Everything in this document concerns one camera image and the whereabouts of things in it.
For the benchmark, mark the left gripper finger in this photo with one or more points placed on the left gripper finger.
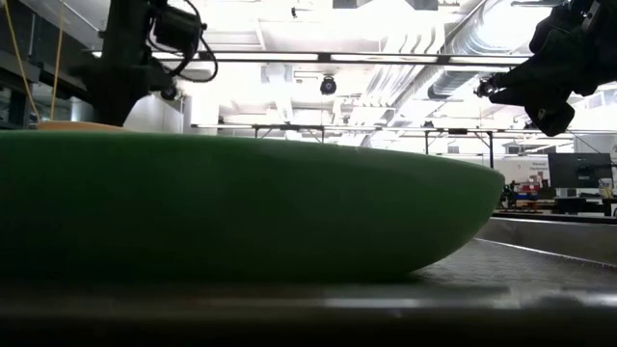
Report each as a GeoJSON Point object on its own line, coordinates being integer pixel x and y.
{"type": "Point", "coordinates": [115, 108]}

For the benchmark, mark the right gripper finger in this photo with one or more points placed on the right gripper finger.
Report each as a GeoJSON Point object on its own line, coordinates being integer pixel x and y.
{"type": "Point", "coordinates": [518, 90]}

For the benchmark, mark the orange mug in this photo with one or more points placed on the orange mug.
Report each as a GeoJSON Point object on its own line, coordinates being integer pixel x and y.
{"type": "Point", "coordinates": [77, 126]}

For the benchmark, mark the green plate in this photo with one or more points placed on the green plate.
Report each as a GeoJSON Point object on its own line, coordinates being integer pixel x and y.
{"type": "Point", "coordinates": [241, 207]}

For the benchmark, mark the brown plastic tray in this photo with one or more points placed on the brown plastic tray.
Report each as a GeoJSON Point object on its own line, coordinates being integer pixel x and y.
{"type": "Point", "coordinates": [530, 270]}

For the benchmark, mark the black hanging spotlight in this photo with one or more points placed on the black hanging spotlight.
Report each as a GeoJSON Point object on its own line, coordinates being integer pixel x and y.
{"type": "Point", "coordinates": [169, 93]}
{"type": "Point", "coordinates": [328, 86]}
{"type": "Point", "coordinates": [484, 88]}

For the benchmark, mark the black computer monitor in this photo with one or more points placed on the black computer monitor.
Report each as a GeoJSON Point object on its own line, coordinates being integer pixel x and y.
{"type": "Point", "coordinates": [578, 171]}

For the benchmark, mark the black office desk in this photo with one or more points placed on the black office desk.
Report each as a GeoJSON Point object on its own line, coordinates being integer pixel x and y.
{"type": "Point", "coordinates": [578, 205]}

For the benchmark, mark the rig bar with lights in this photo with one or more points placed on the rig bar with lights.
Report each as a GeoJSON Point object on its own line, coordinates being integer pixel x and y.
{"type": "Point", "coordinates": [385, 58]}

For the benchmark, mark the silver ventilation duct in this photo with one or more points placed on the silver ventilation duct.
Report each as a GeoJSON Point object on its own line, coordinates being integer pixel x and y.
{"type": "Point", "coordinates": [458, 79]}

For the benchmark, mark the black workstation frame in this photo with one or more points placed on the black workstation frame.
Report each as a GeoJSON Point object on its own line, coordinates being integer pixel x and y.
{"type": "Point", "coordinates": [289, 126]}
{"type": "Point", "coordinates": [491, 149]}

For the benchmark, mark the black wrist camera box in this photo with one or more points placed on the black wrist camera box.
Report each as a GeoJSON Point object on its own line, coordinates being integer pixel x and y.
{"type": "Point", "coordinates": [176, 29]}

